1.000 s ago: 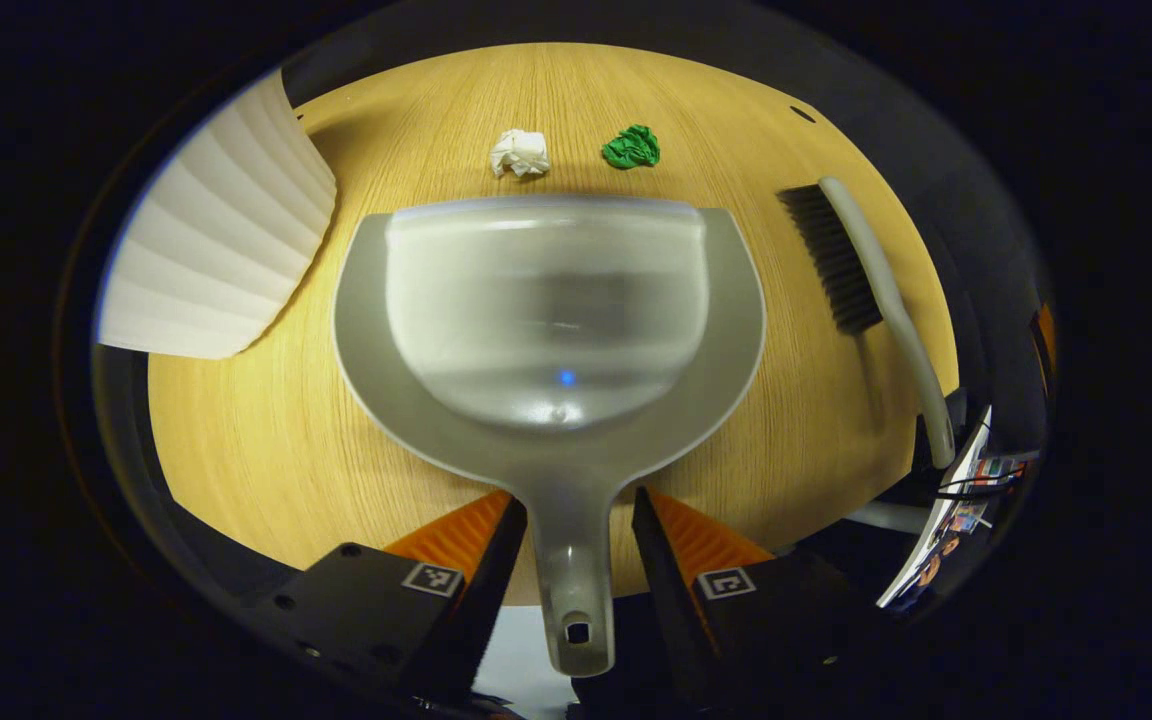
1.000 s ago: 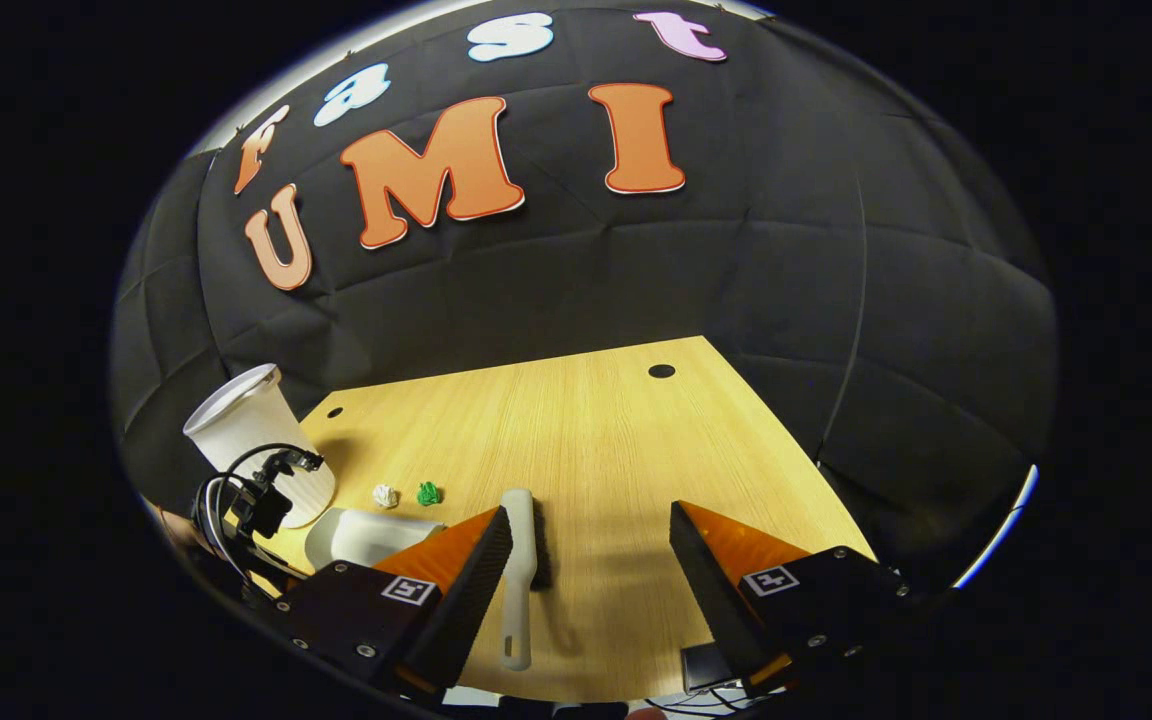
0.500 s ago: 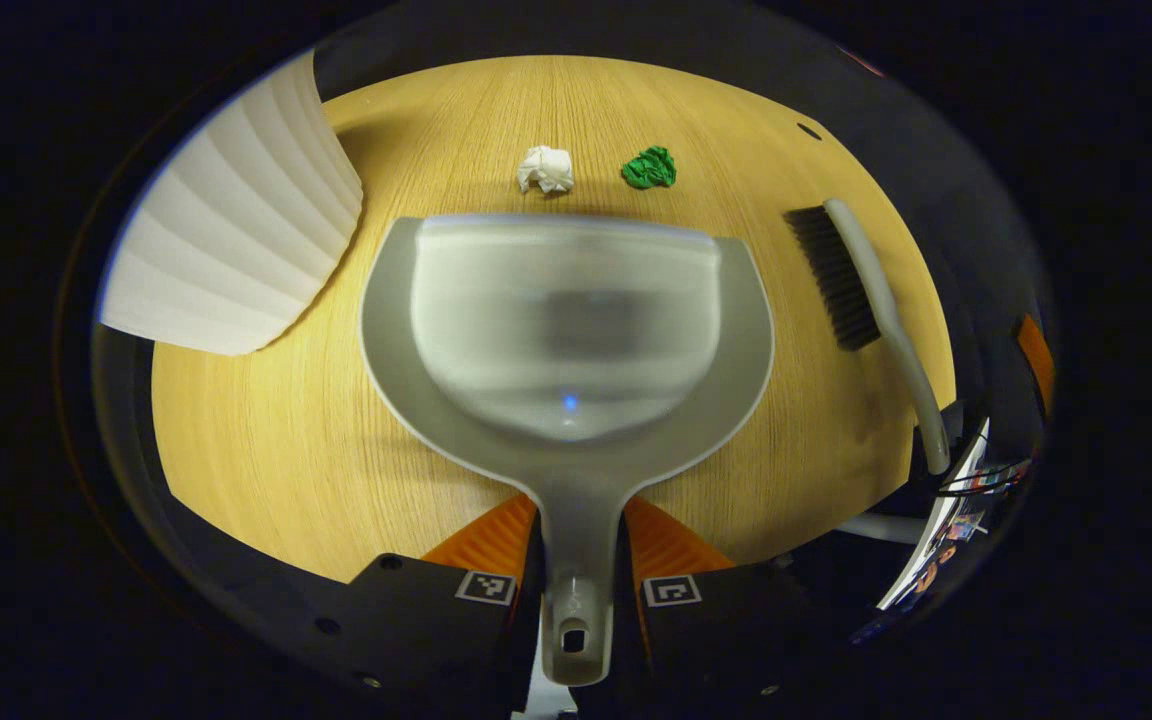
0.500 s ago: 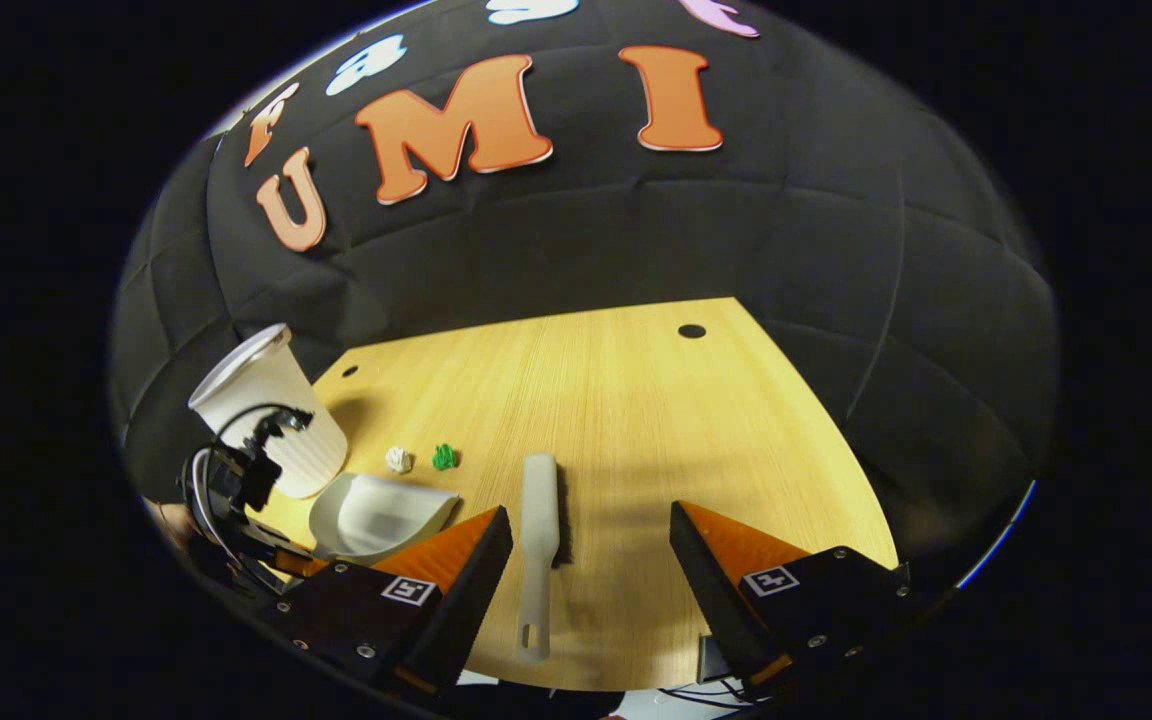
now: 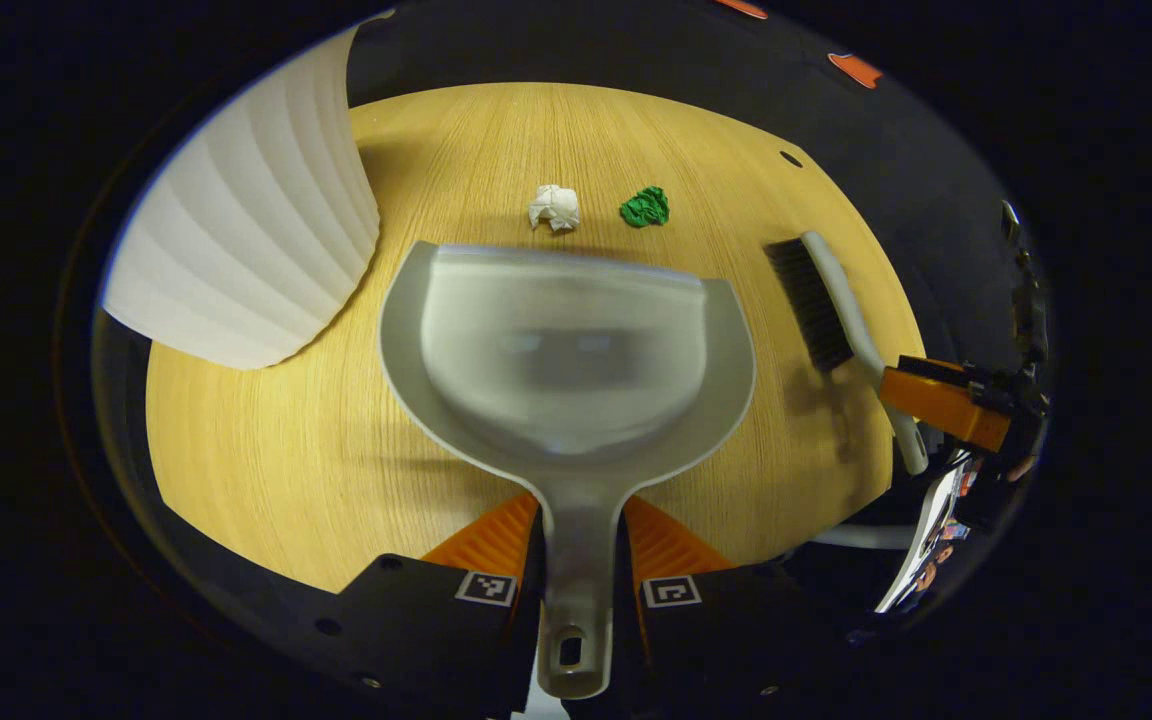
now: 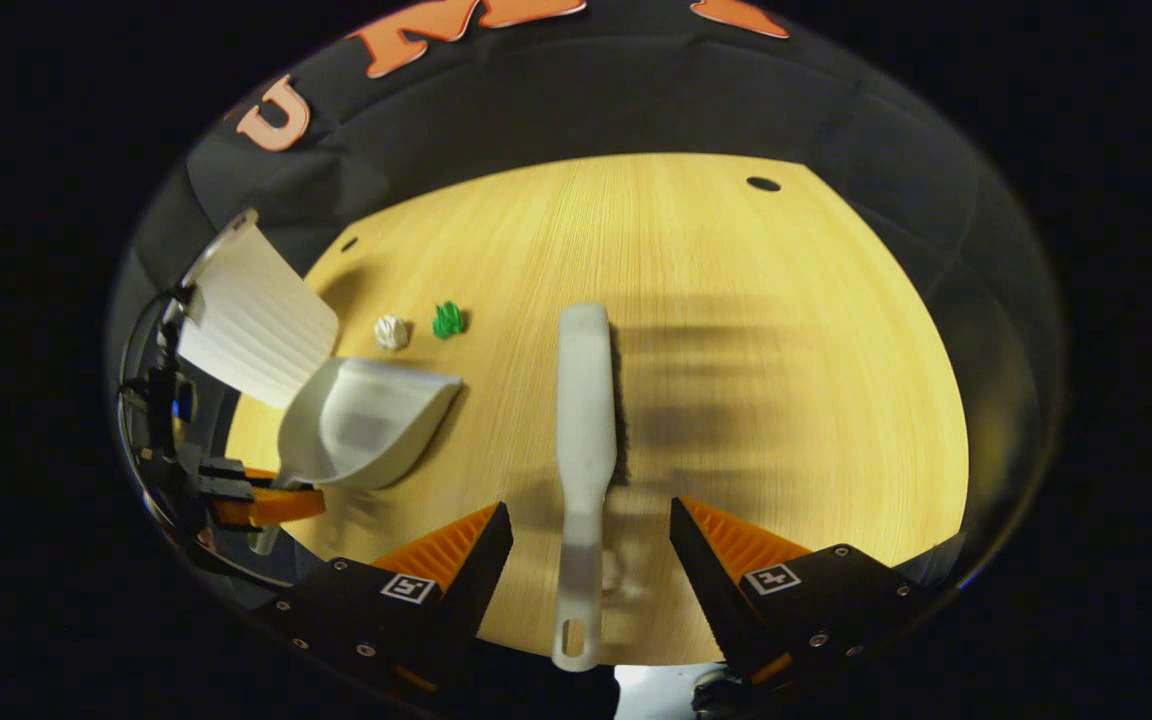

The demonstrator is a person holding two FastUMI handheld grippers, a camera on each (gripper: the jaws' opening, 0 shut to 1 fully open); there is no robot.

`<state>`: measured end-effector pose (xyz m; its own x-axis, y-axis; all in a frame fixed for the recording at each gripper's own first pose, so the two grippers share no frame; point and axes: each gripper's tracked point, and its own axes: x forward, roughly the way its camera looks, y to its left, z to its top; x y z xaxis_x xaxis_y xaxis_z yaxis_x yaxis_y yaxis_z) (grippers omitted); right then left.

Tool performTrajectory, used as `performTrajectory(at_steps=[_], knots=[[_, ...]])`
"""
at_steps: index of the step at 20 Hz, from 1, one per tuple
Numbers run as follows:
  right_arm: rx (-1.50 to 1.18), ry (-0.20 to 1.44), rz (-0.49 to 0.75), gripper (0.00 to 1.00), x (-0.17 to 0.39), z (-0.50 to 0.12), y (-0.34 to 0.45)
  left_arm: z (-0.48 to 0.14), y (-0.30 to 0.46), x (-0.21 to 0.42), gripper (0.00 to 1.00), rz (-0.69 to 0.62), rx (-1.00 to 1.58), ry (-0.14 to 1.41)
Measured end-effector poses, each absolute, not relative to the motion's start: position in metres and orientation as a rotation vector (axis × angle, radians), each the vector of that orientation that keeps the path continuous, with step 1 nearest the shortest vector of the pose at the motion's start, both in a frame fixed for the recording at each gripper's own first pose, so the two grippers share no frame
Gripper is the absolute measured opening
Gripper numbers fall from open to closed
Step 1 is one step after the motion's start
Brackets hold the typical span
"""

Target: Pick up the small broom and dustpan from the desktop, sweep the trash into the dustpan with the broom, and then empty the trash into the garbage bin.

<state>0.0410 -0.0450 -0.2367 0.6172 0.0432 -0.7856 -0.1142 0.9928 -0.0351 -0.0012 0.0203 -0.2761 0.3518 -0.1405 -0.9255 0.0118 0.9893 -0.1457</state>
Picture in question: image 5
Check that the grey plastic dustpan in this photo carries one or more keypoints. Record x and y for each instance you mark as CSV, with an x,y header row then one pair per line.
x,y
566,350

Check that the green paper ball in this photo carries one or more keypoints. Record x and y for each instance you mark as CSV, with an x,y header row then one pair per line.
x,y
644,207

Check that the white paper ball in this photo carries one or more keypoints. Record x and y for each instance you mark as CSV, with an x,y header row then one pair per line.
x,y
554,207

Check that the small grey broom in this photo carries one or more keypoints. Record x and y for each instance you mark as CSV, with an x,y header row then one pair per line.
x,y
821,305

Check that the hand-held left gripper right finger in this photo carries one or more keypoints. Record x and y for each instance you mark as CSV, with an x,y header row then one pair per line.
x,y
736,630

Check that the white ribbed garbage bin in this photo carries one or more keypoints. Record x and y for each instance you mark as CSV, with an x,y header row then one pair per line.
x,y
256,220

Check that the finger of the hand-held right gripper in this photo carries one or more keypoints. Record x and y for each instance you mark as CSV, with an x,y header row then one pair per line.
x,y
936,400

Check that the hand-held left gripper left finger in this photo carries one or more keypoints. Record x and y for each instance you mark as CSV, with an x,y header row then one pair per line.
x,y
406,620

